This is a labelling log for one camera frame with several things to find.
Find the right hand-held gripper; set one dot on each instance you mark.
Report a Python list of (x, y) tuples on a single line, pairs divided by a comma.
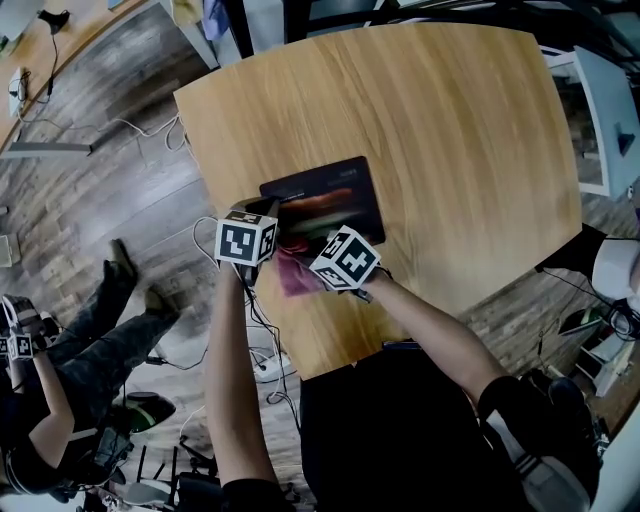
[(345, 260)]

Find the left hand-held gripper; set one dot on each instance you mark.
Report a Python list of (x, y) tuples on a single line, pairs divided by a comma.
[(242, 240)]

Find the pink cloth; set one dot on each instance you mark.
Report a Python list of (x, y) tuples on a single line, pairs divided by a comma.
[(295, 277)]

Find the dark printed mat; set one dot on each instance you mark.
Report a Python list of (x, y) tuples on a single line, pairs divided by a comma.
[(340, 200)]

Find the person's left forearm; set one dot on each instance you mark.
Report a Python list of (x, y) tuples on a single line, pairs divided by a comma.
[(235, 375)]

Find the person's right forearm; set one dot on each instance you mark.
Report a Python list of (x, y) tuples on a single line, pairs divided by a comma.
[(435, 340)]

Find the black flat box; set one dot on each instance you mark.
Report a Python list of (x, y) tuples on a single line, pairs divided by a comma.
[(402, 345)]

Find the white multi-socket power strip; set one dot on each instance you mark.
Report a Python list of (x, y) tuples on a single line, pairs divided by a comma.
[(272, 370)]

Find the person's black clothing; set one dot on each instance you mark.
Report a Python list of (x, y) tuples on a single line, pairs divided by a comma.
[(400, 440)]

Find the lilac garment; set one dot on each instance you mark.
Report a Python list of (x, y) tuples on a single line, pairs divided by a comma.
[(215, 20)]

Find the black curved railing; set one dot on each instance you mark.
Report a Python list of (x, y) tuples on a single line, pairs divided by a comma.
[(295, 17)]

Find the beige garment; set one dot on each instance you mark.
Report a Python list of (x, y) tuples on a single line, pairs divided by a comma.
[(187, 10)]

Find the black green device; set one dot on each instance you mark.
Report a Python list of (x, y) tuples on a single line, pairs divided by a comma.
[(150, 412)]

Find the long wooden desk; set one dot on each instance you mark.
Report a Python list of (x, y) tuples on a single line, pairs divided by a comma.
[(75, 35)]

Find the small white floor box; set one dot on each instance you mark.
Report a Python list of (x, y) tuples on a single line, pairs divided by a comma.
[(4, 252)]

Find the white charger block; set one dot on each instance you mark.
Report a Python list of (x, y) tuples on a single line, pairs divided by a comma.
[(17, 92)]

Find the black office chair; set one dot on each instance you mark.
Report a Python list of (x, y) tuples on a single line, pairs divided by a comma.
[(195, 487)]

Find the white side table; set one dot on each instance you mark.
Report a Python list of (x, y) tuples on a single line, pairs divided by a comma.
[(600, 90)]

